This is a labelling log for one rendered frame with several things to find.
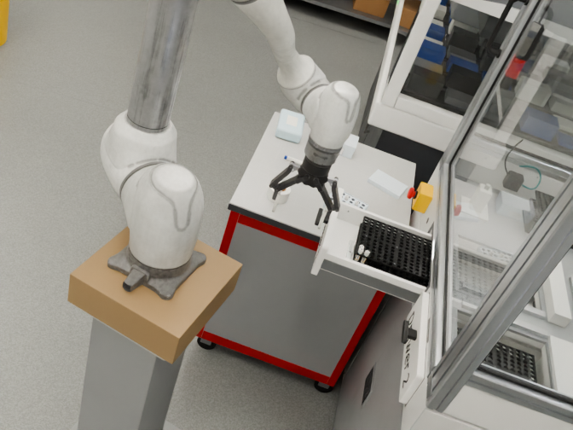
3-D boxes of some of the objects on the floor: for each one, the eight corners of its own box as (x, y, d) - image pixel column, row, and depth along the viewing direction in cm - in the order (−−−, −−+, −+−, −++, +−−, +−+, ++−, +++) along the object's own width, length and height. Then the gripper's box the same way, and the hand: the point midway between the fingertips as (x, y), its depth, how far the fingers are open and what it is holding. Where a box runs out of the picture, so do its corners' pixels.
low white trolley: (185, 351, 248) (228, 202, 201) (231, 249, 297) (274, 111, 250) (327, 403, 248) (405, 267, 201) (350, 293, 297) (416, 163, 250)
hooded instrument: (305, 265, 303) (480, -148, 193) (356, 93, 449) (473, -199, 339) (547, 355, 303) (860, -6, 193) (520, 153, 449) (690, -118, 339)
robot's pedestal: (49, 453, 205) (65, 293, 158) (109, 387, 228) (138, 231, 181) (128, 505, 200) (168, 357, 153) (181, 432, 223) (229, 283, 176)
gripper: (271, 148, 166) (251, 210, 180) (362, 181, 166) (336, 241, 180) (278, 133, 172) (257, 194, 186) (366, 165, 172) (340, 224, 186)
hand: (298, 214), depth 182 cm, fingers open, 13 cm apart
